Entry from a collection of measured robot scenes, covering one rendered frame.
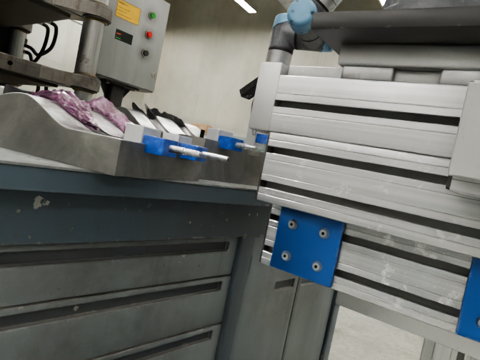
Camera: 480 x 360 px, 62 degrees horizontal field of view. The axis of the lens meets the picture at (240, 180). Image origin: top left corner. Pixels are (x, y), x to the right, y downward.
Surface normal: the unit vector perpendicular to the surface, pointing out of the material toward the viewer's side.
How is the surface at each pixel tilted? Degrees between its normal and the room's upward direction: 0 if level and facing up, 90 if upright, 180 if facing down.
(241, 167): 90
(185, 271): 90
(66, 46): 90
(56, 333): 90
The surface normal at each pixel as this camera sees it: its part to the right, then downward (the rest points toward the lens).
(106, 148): -0.38, -0.03
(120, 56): 0.75, 0.18
